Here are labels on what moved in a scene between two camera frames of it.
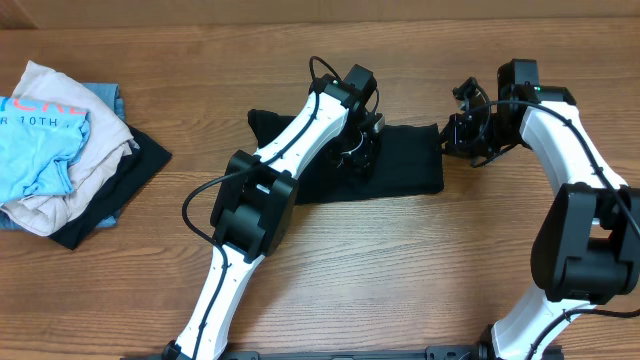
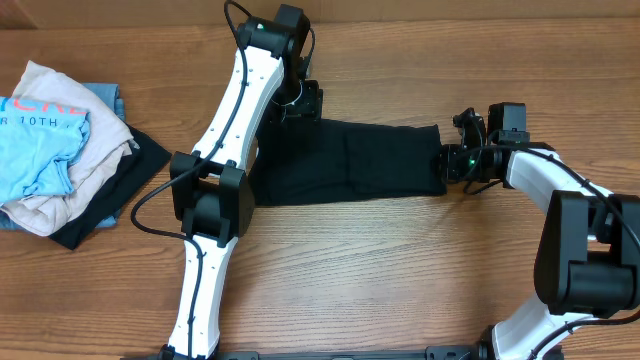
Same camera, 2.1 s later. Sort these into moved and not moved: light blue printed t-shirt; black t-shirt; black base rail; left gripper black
Moved: left gripper black
Not moved: black t-shirt; light blue printed t-shirt; black base rail
